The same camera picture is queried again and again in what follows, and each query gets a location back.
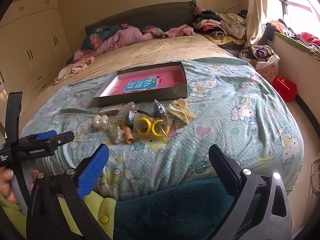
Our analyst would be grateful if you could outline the pink quilt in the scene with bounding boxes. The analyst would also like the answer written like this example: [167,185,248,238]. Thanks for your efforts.
[66,24,156,64]

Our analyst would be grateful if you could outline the floral fabric basket with clothes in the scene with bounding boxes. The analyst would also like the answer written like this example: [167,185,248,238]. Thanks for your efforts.
[239,45,281,83]

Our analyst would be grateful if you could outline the cartoon cat printed blanket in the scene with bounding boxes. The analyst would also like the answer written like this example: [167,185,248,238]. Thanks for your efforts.
[21,57,304,201]

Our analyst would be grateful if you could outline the cream wardrobe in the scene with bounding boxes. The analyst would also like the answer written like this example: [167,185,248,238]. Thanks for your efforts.
[0,0,73,105]

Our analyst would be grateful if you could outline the dark floral pillow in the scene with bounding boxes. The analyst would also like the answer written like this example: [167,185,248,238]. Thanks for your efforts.
[80,25,123,50]
[141,25,165,38]

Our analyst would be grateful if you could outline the person's left hand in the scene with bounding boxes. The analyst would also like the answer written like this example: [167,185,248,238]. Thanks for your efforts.
[0,167,40,204]

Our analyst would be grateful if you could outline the teal fleece cloth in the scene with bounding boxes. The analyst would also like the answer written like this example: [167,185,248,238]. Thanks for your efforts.
[113,177,250,240]

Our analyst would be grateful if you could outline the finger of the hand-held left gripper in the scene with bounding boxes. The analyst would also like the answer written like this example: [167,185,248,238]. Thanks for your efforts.
[49,130,76,147]
[21,130,57,142]

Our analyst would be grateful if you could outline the pale pink crumpled garment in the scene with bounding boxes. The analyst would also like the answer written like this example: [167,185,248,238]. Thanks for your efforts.
[53,56,95,85]

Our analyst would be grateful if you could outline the small blue card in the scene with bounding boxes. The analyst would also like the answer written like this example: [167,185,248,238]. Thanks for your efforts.
[125,112,137,127]

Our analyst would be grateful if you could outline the cream hair claw clip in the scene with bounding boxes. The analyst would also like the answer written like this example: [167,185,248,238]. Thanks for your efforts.
[167,98,197,125]

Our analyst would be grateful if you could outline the yellow hoop earrings clear bag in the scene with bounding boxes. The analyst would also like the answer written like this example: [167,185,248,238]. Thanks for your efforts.
[134,112,173,138]

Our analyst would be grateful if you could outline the pearl hair accessory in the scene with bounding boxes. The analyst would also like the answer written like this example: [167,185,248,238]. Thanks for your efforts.
[92,115,110,131]

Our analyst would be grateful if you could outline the clear earring packet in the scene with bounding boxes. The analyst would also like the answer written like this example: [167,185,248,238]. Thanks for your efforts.
[107,121,125,144]

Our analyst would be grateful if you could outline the beige bed sheet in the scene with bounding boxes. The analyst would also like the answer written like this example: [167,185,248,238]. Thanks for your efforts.
[54,34,233,85]

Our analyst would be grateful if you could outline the grey bed headboard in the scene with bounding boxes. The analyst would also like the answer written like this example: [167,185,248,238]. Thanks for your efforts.
[84,1,198,37]

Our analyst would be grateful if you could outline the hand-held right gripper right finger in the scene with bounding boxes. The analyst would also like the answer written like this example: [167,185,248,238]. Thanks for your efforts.
[208,144,293,240]

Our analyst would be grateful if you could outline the person's left forearm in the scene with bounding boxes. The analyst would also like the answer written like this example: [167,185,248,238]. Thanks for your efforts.
[0,194,28,239]

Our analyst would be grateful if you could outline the yellow-green fleece garment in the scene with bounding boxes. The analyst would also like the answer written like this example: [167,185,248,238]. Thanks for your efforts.
[59,191,118,234]

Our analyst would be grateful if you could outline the yellow printed blanket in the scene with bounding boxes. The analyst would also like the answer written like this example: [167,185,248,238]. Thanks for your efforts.
[207,33,247,48]

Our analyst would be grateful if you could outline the pile of clothes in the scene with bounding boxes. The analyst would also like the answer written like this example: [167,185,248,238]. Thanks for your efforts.
[194,6,250,43]

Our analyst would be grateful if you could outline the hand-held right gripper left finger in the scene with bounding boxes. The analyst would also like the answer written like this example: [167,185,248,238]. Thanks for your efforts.
[26,144,113,240]

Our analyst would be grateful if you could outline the cream curtain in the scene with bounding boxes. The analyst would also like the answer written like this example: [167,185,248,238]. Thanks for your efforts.
[245,0,272,48]

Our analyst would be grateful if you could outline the pink fuzzy garment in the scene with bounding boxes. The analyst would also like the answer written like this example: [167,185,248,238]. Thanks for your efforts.
[162,24,197,39]

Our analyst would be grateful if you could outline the red plastic container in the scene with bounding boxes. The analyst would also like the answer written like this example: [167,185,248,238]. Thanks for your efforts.
[272,76,297,102]

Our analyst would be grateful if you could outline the black patterned packet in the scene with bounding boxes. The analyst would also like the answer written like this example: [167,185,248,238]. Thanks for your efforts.
[154,99,167,119]

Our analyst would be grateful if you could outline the shallow grey box pink bottom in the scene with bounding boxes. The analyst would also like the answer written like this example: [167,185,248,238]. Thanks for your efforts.
[93,61,188,107]

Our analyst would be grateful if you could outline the window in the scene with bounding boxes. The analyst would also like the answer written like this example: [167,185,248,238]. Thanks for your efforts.
[274,0,320,30]

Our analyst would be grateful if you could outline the clothes on window sill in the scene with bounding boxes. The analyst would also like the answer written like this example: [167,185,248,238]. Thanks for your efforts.
[266,21,320,61]

